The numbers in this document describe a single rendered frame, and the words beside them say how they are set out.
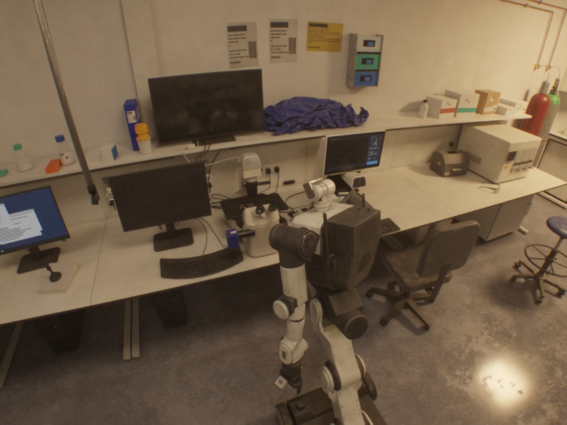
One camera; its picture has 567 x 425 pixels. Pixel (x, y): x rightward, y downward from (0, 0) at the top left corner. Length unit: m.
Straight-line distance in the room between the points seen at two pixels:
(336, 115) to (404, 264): 1.18
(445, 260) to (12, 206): 2.56
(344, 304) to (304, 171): 1.54
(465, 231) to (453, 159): 1.24
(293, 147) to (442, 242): 1.30
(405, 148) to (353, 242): 2.13
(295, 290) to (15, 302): 1.59
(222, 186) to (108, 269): 1.02
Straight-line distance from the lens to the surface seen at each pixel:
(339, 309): 1.26
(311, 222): 1.14
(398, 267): 2.31
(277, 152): 2.43
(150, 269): 1.91
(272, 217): 1.72
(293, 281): 1.11
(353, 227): 1.05
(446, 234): 1.94
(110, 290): 1.88
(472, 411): 2.40
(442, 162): 3.11
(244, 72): 2.10
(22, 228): 2.17
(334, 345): 1.46
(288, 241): 1.03
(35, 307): 2.03
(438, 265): 2.10
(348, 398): 1.66
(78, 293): 1.96
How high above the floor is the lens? 1.96
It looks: 33 degrees down
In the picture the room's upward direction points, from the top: straight up
